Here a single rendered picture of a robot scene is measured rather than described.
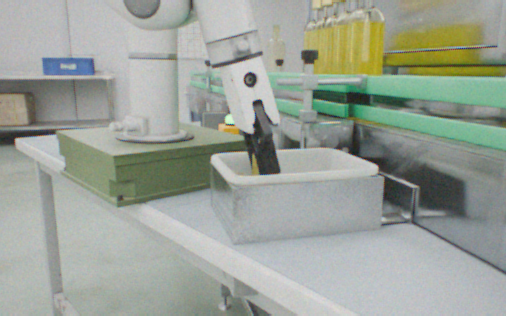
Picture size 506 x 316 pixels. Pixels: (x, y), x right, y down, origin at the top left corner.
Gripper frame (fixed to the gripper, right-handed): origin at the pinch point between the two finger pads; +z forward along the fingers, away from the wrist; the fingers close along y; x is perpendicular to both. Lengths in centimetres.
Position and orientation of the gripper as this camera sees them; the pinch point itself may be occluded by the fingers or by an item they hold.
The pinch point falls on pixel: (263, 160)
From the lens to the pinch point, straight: 64.2
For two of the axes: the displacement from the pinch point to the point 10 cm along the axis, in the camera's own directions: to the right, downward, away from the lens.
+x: -9.3, 3.1, -2.0
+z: 2.5, 9.3, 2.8
